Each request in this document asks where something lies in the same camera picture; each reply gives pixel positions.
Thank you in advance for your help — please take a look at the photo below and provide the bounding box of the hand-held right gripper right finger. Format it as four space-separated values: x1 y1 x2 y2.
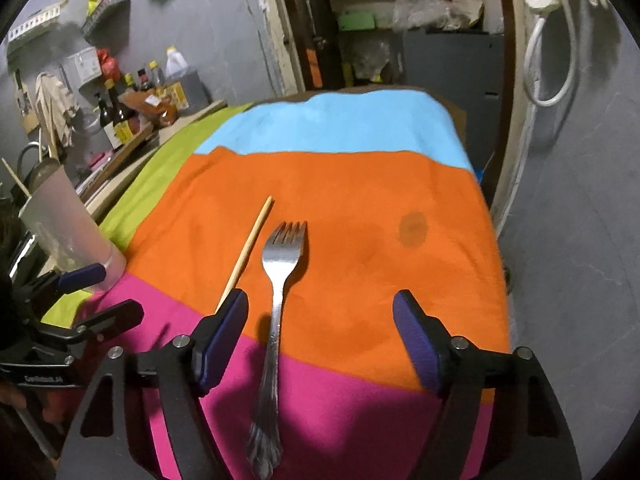
392 290 583 480

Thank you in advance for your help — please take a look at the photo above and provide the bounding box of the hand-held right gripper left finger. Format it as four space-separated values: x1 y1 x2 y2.
56 288 250 480

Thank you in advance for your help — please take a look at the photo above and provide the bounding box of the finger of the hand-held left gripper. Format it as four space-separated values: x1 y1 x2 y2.
20 262 108 302
30 299 146 347

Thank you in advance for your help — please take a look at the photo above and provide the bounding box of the white plastic cup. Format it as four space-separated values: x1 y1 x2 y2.
19 160 127 293

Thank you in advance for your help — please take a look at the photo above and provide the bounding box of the thin wooden chopstick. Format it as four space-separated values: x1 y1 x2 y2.
1 158 32 197
215 195 275 313

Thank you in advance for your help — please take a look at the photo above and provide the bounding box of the silver metal fork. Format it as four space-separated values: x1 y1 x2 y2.
245 220 308 480

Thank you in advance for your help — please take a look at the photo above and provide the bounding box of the colourful striped cloth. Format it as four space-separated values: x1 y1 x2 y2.
40 87 512 480

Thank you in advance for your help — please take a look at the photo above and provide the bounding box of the wooden cutting board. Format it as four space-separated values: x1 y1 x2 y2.
80 100 228 201

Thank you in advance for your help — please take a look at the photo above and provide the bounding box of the small dark sauce bottle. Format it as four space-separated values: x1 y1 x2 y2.
95 92 115 150

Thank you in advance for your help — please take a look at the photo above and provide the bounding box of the large dark sauce bottle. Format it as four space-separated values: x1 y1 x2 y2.
105 79 135 146

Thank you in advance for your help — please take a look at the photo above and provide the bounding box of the hanging beige towel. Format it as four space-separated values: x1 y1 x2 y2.
35 72 81 146

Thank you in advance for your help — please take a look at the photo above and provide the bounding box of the red packet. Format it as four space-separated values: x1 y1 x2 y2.
96 49 122 83

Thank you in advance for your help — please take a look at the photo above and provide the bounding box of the grey box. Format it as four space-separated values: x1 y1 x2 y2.
172 70 211 111

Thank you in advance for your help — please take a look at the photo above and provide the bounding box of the clear plastic oil jug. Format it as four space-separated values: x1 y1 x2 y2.
164 46 190 81

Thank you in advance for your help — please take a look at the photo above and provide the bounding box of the grey metal cabinet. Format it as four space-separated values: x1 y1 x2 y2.
400 27 506 171

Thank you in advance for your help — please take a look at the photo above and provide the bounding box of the green box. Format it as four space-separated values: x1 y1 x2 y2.
337 11 376 32

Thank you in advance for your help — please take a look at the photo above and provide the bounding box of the clear plastic bag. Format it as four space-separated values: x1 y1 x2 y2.
392 0 473 31

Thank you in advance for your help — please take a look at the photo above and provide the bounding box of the white wall container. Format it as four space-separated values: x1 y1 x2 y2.
67 47 101 83

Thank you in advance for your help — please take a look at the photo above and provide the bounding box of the white perforated wall rail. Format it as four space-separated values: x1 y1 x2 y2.
7 0 68 43

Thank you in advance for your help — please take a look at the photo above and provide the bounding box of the metal wall rack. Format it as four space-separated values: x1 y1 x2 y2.
82 0 132 43

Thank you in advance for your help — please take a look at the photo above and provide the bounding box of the white hose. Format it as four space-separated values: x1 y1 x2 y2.
522 0 578 108

